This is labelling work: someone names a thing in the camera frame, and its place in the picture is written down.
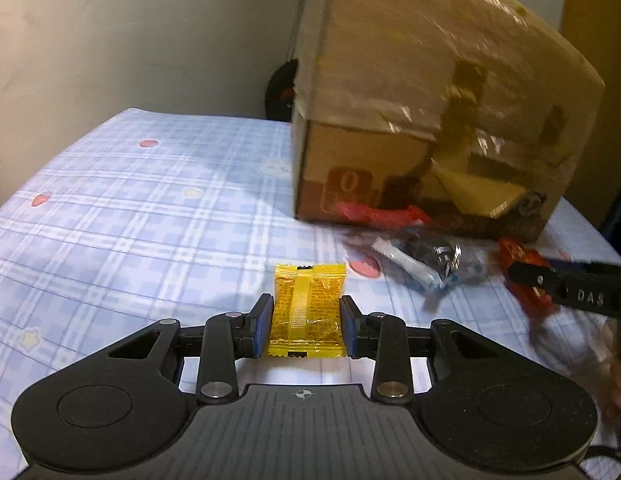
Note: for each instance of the red snack packet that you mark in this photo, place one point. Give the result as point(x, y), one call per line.
point(520, 252)

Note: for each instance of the clear plastic liner bag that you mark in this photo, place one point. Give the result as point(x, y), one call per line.
point(390, 60)

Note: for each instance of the yellow snack packet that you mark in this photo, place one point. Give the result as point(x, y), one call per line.
point(310, 310)

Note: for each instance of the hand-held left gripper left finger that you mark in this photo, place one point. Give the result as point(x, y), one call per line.
point(263, 327)

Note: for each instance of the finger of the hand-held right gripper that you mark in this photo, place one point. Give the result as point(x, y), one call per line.
point(585, 266)
point(530, 277)

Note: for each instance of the clear packet with black contents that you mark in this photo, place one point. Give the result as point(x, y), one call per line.
point(425, 256)

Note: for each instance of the person's right hand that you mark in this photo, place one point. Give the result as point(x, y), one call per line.
point(620, 385)

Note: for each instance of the brown cardboard box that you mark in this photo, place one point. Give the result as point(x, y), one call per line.
point(320, 160)

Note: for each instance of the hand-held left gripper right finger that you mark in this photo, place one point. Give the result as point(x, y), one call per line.
point(351, 327)

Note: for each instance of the orange snack packet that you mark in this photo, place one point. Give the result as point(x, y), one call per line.
point(380, 215)

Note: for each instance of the black exercise bike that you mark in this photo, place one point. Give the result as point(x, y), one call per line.
point(280, 95)

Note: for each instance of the yellow wooden door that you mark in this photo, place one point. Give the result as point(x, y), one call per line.
point(600, 10)

